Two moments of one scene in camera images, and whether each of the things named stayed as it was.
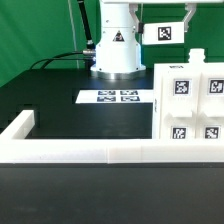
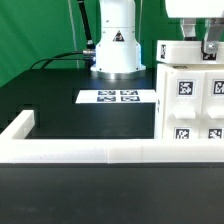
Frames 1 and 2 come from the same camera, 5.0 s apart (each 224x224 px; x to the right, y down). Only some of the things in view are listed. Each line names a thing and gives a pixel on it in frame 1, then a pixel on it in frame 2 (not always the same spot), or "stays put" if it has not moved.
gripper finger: [191, 9] → [212, 35]
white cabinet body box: [188, 99] stays put
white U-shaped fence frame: [17, 147] stays put
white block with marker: [163, 33] → [186, 52]
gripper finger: [133, 7] → [188, 28]
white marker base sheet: [115, 96] stays put
